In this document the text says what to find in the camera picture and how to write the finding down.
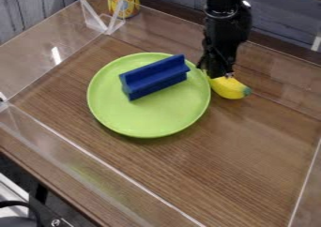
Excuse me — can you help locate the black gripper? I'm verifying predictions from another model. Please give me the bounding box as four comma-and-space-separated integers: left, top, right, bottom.
197, 13, 252, 79

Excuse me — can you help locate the yellow toy banana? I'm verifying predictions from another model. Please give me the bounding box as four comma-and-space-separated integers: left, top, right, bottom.
209, 77, 252, 99

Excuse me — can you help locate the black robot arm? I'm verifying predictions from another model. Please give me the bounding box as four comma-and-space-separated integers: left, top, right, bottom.
197, 0, 252, 79

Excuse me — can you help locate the green round plate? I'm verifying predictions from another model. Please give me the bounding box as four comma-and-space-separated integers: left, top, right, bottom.
87, 53, 212, 139

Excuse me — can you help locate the blue plastic block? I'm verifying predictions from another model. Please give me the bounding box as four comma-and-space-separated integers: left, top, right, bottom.
119, 54, 192, 101

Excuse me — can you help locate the yellow printed can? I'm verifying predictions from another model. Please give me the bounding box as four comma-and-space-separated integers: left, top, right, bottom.
107, 0, 141, 19

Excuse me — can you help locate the clear acrylic enclosure wall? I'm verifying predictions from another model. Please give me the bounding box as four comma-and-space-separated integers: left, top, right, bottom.
0, 0, 321, 227

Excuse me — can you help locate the black cable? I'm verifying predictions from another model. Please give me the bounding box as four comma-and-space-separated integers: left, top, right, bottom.
0, 200, 46, 227

